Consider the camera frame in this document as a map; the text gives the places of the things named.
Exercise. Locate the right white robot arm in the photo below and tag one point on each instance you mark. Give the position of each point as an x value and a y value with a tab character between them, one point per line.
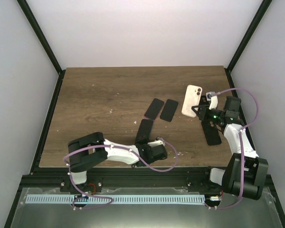
245	174

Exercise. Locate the light blue slotted cable duct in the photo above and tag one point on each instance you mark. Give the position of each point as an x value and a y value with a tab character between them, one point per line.
117	199

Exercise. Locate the black cased phone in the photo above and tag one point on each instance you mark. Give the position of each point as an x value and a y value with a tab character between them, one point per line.
169	110
154	109

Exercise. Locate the black frame post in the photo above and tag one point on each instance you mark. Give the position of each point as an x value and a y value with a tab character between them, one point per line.
39	33
248	34

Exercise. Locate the beige cased phone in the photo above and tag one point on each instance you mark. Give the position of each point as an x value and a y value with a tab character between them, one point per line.
145	128

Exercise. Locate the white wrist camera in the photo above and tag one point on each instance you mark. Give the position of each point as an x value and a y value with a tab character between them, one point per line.
158	141
213	99

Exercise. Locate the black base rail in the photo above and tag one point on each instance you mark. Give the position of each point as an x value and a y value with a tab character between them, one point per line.
191	178

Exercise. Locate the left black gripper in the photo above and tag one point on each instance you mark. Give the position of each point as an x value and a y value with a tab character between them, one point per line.
140	141

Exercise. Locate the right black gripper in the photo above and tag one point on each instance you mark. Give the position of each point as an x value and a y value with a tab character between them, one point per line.
201	115

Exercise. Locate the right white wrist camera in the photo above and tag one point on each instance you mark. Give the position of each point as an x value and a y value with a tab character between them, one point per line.
213	99

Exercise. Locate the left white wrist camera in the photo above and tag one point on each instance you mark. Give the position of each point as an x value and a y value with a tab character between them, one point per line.
158	141

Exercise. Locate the left black frame post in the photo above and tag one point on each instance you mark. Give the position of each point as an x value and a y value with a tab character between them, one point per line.
39	33

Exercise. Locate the beige phone case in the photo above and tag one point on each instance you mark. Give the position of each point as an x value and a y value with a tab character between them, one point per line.
192	98

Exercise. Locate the right black frame post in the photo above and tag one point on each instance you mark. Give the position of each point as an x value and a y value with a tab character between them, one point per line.
248	34

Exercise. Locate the black cased phone front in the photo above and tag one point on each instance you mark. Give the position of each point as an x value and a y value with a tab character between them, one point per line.
169	110

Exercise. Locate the metal front panel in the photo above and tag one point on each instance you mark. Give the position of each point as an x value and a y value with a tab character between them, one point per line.
230	213

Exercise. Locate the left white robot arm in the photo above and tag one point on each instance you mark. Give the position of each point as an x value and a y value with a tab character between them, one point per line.
91	150

